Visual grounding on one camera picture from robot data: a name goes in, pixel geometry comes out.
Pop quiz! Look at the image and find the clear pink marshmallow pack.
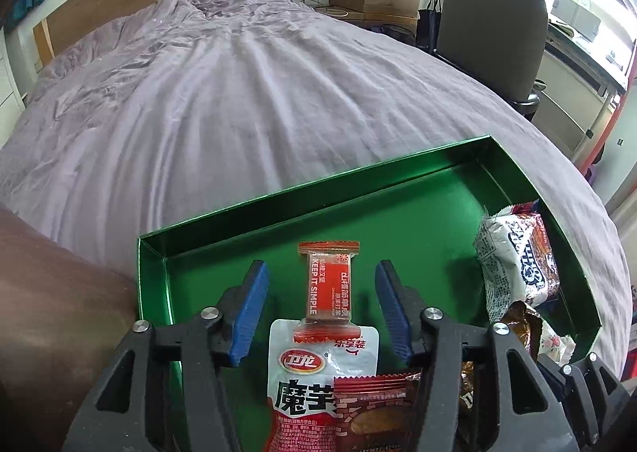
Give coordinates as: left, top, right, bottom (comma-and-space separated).
539, 321, 576, 367

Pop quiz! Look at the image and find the brown chocolate snack bag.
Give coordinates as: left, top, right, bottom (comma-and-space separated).
460, 301, 543, 414

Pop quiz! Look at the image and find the dark red noodle snack packet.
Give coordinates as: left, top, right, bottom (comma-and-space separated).
334, 372, 421, 452

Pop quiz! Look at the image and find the red white konjac snack pouch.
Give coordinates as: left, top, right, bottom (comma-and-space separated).
264, 320, 379, 452

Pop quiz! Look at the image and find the blue white wafer pack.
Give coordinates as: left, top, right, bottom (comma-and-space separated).
473, 201, 560, 323

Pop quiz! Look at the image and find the small red candy bar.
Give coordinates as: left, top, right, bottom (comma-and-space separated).
294, 241, 361, 343

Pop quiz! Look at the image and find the black copper electric kettle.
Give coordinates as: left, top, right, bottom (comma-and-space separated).
1, 210, 136, 451

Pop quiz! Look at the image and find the green shallow box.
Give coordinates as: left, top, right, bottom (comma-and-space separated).
136, 134, 604, 452

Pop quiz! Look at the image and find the purple bed cover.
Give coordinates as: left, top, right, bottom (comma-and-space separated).
1, 0, 633, 372

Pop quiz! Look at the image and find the grey office chair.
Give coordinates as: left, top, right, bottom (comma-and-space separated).
435, 0, 549, 120

